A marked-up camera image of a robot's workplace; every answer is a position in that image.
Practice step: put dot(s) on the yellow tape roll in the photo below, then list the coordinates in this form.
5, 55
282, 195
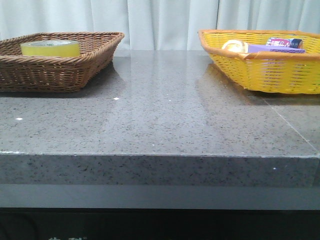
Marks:
51, 48

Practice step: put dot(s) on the white curtain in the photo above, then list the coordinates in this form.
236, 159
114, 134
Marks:
156, 24

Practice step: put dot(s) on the croissant bread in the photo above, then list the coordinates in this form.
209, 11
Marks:
236, 46

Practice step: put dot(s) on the purple foam block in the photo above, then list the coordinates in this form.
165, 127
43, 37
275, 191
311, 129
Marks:
255, 48

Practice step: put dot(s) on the yellow wicker basket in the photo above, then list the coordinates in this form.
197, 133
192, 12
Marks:
269, 72

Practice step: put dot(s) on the brown wicker basket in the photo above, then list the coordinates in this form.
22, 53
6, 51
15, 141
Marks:
54, 74

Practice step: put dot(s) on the purple snack packet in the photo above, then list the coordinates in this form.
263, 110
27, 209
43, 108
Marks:
285, 42

